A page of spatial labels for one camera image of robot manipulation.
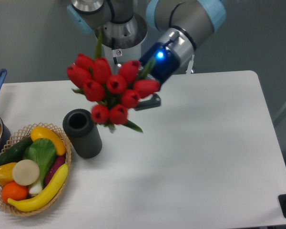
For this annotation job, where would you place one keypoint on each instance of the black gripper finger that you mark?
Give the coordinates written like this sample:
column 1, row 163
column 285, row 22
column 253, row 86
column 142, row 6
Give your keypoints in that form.
column 153, row 102

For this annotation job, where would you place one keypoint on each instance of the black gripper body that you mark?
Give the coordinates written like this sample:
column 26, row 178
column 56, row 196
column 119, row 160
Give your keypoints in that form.
column 166, row 61

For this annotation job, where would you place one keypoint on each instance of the red tulip bouquet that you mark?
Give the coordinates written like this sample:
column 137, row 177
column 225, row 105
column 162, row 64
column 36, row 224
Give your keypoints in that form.
column 114, row 93

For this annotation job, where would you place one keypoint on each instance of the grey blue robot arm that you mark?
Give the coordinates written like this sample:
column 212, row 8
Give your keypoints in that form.
column 199, row 19

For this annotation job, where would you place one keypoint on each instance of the dark grey ribbed vase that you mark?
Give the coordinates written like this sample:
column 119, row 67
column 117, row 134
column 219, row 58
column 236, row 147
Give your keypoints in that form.
column 83, row 133

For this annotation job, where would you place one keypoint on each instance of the purple sweet potato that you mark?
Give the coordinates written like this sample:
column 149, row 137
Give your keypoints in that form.
column 60, row 160

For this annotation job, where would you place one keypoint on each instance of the yellow squash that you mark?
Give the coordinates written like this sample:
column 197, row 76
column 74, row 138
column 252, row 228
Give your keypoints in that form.
column 43, row 132

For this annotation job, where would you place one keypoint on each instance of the green leafy bok choy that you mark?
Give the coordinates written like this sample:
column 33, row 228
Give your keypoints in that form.
column 43, row 152

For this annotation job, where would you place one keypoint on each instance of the woven wicker basket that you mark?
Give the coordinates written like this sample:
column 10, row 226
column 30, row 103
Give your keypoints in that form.
column 21, row 134

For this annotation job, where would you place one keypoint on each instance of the beige round disc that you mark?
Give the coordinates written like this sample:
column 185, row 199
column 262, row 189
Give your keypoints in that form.
column 25, row 172

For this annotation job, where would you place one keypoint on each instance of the green cucumber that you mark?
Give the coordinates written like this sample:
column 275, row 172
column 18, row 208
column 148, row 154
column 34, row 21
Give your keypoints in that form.
column 15, row 152

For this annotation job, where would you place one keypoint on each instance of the yellow banana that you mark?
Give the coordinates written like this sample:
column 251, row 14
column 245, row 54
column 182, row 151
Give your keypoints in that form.
column 46, row 195

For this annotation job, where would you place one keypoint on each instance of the orange fruit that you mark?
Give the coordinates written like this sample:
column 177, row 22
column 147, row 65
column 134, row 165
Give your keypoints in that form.
column 14, row 191

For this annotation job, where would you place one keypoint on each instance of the yellow bell pepper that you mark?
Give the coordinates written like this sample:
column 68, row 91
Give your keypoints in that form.
column 6, row 173

